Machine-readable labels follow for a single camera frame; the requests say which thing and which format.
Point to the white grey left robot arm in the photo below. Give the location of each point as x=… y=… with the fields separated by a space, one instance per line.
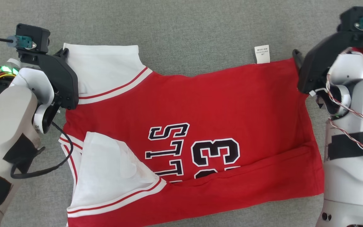
x=8 y=110

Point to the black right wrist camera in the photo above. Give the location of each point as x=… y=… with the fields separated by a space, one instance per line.
x=351 y=17

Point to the red and white basketball jersey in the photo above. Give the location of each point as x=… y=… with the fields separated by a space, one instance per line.
x=200 y=104

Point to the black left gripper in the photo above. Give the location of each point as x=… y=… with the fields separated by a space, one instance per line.
x=65 y=85

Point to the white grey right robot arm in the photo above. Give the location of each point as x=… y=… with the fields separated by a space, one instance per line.
x=354 y=176

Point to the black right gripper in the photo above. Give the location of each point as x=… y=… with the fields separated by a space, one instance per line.
x=317 y=63

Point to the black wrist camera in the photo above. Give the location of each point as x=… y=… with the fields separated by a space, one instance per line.
x=351 y=17
x=33 y=34

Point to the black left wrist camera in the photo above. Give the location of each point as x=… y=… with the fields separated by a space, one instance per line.
x=33 y=34

